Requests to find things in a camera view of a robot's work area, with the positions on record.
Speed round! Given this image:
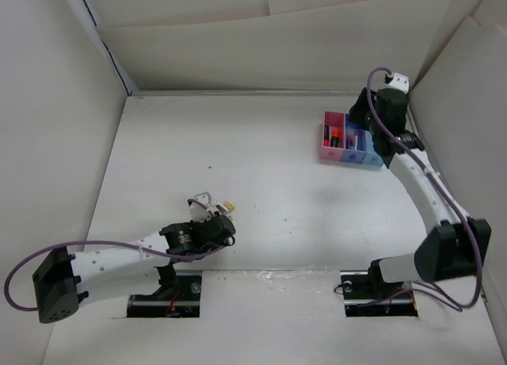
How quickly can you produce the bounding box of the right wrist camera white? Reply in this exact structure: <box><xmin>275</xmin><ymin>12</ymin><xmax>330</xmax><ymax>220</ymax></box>
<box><xmin>384</xmin><ymin>72</ymin><xmax>410</xmax><ymax>94</ymax></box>

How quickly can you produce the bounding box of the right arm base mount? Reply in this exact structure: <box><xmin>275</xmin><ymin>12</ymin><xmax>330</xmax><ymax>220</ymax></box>
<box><xmin>334</xmin><ymin>265</ymin><xmax>418</xmax><ymax>317</ymax></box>

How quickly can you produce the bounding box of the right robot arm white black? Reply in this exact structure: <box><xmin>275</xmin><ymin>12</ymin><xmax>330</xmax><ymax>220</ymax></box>
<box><xmin>349</xmin><ymin>88</ymin><xmax>491</xmax><ymax>297</ymax></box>

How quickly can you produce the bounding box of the pink highlighter black body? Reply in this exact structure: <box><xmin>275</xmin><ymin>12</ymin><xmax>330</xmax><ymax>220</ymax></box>
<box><xmin>323</xmin><ymin>124</ymin><xmax>330</xmax><ymax>147</ymax></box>

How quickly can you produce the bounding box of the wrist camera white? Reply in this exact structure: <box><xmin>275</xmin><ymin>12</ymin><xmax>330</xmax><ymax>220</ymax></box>
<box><xmin>187</xmin><ymin>192</ymin><xmax>218</xmax><ymax>222</ymax></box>
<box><xmin>384</xmin><ymin>72</ymin><xmax>410</xmax><ymax>94</ymax></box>

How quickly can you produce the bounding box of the light blue container box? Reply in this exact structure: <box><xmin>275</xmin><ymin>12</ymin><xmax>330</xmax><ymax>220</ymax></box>
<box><xmin>363</xmin><ymin>131</ymin><xmax>384</xmax><ymax>168</ymax></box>

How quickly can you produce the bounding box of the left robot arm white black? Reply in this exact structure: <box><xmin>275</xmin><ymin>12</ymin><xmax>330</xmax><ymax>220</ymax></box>
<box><xmin>32</xmin><ymin>214</ymin><xmax>236</xmax><ymax>324</ymax></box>

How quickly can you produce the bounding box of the white marker pink cap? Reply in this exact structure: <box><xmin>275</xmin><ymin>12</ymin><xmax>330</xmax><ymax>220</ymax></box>
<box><xmin>353</xmin><ymin>131</ymin><xmax>360</xmax><ymax>150</ymax></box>

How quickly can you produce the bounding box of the orange highlighter black body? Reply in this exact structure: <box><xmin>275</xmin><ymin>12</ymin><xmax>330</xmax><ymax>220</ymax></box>
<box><xmin>330</xmin><ymin>129</ymin><xmax>341</xmax><ymax>148</ymax></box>

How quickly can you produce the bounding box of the dark blue container box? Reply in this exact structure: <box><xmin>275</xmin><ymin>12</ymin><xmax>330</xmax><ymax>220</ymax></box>
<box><xmin>342</xmin><ymin>114</ymin><xmax>366</xmax><ymax>164</ymax></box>

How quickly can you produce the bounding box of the tan eraser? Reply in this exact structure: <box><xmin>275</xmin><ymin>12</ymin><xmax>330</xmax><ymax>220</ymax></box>
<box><xmin>223</xmin><ymin>201</ymin><xmax>235</xmax><ymax>214</ymax></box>

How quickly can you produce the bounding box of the pink container box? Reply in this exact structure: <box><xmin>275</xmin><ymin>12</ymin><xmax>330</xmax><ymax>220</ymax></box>
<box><xmin>319</xmin><ymin>111</ymin><xmax>345</xmax><ymax>162</ymax></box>

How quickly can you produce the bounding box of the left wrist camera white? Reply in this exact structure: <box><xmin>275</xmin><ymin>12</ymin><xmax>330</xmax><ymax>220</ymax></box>
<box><xmin>187</xmin><ymin>192</ymin><xmax>218</xmax><ymax>222</ymax></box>

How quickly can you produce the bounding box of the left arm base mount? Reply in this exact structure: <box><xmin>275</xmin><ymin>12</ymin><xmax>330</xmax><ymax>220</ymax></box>
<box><xmin>126</xmin><ymin>264</ymin><xmax>203</xmax><ymax>318</ymax></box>

